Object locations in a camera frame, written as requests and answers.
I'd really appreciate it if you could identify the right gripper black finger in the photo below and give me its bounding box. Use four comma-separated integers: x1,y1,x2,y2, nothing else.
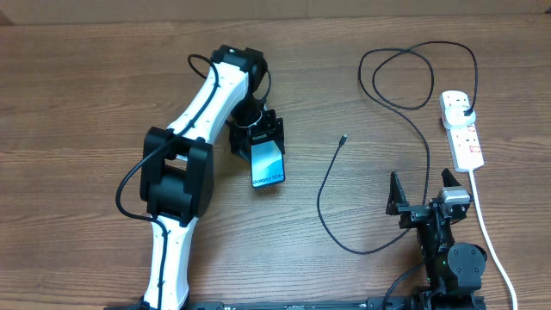
441,168,461,188
386,171,408,215

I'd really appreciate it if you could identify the white extension strip cord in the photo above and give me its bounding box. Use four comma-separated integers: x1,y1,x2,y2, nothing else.
467,170,518,310

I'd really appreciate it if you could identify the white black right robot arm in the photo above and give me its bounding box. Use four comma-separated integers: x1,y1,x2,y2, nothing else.
382,169,487,309

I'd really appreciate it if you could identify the white USB charger plug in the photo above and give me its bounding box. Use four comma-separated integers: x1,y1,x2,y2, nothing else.
442,106,476,130

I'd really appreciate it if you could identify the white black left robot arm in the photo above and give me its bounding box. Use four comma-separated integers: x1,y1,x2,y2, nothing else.
137,45,286,309

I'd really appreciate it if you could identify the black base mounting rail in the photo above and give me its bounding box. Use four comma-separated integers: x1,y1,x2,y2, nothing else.
102,294,487,310

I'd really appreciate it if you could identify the Samsung Galaxy smartphone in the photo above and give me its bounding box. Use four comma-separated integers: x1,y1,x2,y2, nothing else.
251,140,285,189

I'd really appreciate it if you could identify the white power extension strip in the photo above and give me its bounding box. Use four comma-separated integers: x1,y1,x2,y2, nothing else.
439,90,484,172

